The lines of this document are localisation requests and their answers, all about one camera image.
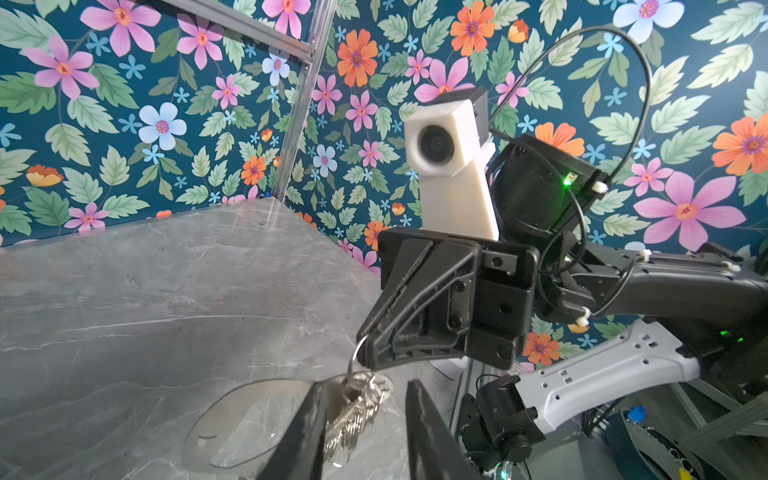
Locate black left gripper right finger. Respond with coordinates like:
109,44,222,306
406,380,480,480

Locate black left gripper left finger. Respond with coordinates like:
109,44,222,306
257,382,327,480

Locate aluminium corner post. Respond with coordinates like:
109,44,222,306
272,0,338,203

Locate silver keys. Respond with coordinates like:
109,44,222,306
323,335,394,468

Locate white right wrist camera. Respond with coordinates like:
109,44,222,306
404,87,499,241

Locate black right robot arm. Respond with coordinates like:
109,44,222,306
358,135,767,384

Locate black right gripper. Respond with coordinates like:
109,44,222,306
356,228,539,369

